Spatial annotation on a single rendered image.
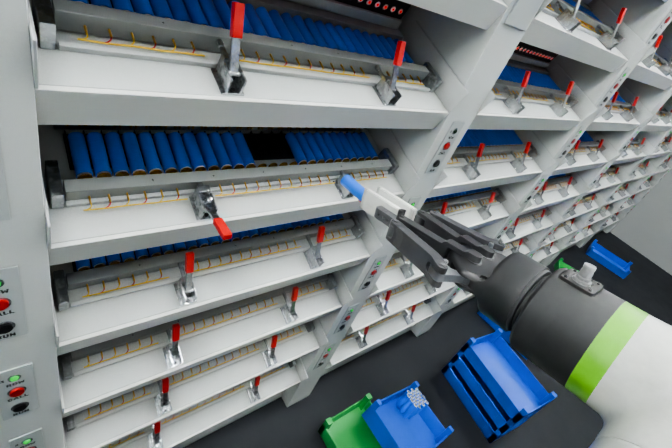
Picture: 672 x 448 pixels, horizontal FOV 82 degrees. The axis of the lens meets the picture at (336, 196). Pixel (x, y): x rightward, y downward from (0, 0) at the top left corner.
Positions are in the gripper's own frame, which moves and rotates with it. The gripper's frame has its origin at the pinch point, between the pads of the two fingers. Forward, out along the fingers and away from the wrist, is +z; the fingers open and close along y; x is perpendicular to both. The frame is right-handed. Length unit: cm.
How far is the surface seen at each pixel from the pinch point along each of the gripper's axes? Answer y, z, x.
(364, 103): -3.7, 12.7, -10.7
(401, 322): -75, 35, 81
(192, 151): 17.0, 24.4, 0.9
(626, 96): -165, 22, -19
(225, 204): 14.0, 18.1, 6.9
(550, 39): -47, 9, -27
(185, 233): 20.2, 16.6, 9.8
